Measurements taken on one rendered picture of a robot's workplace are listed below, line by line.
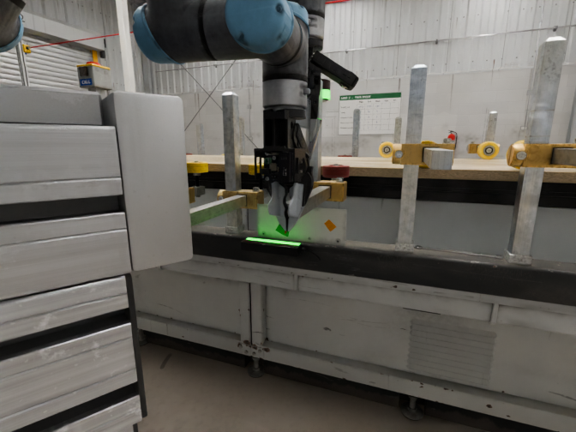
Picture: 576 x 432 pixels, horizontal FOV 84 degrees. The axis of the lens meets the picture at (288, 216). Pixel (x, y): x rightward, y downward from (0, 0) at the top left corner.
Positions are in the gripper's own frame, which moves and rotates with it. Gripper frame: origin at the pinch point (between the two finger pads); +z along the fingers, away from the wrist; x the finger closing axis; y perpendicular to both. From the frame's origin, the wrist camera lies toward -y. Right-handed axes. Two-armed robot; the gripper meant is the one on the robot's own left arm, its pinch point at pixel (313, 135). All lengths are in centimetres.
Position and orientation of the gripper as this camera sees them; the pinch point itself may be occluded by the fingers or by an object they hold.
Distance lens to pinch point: 77.9
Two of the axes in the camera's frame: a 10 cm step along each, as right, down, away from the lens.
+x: 0.0, 2.1, -9.8
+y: -10.0, -0.1, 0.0
